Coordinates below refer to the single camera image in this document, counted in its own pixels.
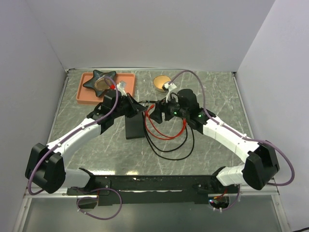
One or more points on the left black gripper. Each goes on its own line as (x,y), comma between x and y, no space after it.
(135,106)

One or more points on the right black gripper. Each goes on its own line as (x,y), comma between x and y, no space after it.
(161,106)

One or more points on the black network switch box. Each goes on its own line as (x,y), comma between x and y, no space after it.
(134,127)

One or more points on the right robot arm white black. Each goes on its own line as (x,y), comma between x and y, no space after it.
(259,159)

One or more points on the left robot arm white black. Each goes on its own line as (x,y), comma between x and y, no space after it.
(46,164)

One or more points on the small yellow bowl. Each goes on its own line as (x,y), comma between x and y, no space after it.
(159,81)

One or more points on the dark star-shaped dish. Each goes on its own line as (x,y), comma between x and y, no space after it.
(100,82)

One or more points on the salmon rectangular tray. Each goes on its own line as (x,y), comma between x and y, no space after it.
(92,92)

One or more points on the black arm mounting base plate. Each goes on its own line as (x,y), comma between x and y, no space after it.
(152,189)

